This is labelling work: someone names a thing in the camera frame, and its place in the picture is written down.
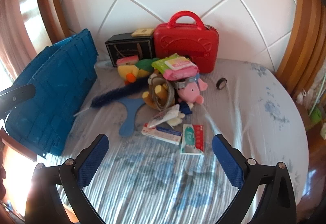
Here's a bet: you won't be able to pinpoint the blue flat plastic piece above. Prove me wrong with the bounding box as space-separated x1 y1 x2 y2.
119 98 145 137

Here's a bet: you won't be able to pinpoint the small white plush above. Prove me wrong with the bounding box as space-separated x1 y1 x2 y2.
167 112 185 128

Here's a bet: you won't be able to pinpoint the blue plastic crate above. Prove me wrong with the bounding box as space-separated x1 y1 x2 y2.
5 29 99 156

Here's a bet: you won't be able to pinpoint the wooden headboard frame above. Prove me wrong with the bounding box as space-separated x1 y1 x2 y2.
33 0 326 102

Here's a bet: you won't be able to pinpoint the pink wet wipes pack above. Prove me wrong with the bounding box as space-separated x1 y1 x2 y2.
152 53 199 80

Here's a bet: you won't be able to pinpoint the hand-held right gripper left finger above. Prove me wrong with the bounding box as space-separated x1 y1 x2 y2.
25 134 110 224

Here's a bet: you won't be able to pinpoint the pink curtain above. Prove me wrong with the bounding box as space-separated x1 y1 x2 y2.
0 0 36 82

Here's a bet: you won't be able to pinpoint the grey blue goggles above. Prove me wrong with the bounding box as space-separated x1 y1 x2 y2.
174 77 198 89

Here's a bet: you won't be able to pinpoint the brown bear plush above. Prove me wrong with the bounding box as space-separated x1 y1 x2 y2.
142 72 174 110

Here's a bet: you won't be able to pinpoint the green plastic container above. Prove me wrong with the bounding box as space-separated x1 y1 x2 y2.
308 105 322 130

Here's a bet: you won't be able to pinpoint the green red toothpaste box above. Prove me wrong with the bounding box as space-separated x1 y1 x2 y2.
180 124 205 155

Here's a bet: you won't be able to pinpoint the yellow green duck plush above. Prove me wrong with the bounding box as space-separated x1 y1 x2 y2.
117 58 160 85

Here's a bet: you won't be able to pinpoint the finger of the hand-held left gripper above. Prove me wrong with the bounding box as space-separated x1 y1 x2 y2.
0 84 36 108

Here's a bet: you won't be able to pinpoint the black gift box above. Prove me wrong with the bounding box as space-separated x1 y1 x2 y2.
105 33 156 68

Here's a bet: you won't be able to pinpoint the dark blue fluffy duster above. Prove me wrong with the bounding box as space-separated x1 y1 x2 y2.
74 74 151 118

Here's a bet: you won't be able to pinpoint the pink soap box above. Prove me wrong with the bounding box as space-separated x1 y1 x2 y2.
117 55 139 67

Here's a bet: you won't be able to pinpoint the small dark blue toy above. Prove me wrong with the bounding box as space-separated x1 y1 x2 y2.
180 102 194 115

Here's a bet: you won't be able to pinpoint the white toothpaste tube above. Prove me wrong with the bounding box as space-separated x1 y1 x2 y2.
148 105 181 128

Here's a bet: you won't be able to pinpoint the red hard-shell case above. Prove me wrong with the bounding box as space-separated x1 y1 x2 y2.
153 11 220 74

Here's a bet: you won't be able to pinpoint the red white medicine box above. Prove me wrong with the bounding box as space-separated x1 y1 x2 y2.
141 123 182 145

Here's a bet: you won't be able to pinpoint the small beige box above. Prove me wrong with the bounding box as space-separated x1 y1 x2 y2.
131 28 154 37

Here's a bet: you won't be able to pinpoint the floral striped bedsheet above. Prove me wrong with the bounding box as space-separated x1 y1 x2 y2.
46 58 310 224

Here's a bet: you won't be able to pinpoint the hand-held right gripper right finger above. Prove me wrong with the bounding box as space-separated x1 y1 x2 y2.
212 134 297 224

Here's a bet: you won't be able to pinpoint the pink pig plush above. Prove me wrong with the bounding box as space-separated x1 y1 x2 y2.
177 75 207 105

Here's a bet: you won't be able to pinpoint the grey beige belt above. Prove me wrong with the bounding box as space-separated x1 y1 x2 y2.
150 81 177 112

